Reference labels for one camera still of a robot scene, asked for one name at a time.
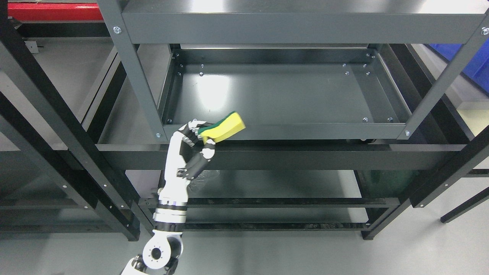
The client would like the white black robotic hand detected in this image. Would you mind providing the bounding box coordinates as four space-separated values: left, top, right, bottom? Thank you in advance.
153 120 215 233

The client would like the green yellow sponge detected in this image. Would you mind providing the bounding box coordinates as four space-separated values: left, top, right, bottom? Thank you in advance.
198 111 246 143

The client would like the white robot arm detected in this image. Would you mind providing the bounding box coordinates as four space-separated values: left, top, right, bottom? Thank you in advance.
120 230 183 275

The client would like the black metal shelf rack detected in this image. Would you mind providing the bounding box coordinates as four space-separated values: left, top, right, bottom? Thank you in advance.
1 0 143 241

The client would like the clear plastic bag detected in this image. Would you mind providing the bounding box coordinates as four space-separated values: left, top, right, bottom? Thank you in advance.
187 170 220 193

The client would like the grey metal shelving unit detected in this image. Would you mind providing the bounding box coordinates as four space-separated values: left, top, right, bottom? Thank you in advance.
98 0 488 239

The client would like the red panel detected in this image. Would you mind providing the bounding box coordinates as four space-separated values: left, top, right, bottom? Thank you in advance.
7 2 103 21

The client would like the blue plastic bin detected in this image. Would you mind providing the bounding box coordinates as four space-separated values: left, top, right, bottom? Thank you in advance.
427 40 489 95

